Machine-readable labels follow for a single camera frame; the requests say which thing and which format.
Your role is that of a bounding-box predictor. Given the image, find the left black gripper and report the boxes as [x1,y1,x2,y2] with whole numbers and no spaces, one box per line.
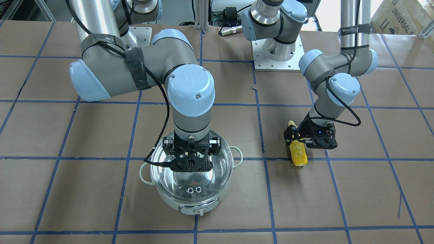
[285,115,338,149]

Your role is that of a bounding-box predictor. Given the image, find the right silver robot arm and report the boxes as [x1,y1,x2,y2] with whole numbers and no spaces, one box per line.
[66,0,223,172]

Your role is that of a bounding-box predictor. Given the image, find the cardboard box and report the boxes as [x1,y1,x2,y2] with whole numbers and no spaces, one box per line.
[371,0,434,35]

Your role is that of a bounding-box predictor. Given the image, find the pale green cooking pot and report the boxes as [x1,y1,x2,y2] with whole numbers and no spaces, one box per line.
[139,146,243,215]

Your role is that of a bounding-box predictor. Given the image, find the silver cable connector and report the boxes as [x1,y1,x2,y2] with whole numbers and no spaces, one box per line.
[220,26,243,37]

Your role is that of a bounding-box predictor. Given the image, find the black power brick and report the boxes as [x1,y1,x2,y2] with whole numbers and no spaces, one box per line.
[223,7,238,26]

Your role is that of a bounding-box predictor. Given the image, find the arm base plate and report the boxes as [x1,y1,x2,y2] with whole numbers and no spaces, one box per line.
[251,36,305,72]
[123,26,152,48]

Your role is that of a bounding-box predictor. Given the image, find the yellow corn cob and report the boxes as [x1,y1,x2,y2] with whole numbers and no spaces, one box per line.
[284,120,308,166]

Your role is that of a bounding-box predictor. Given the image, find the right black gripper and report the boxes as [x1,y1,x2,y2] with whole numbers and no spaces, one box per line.
[163,133,221,172]

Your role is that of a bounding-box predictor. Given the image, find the aluminium frame post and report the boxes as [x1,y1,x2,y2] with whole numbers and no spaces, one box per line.
[193,0,210,32]

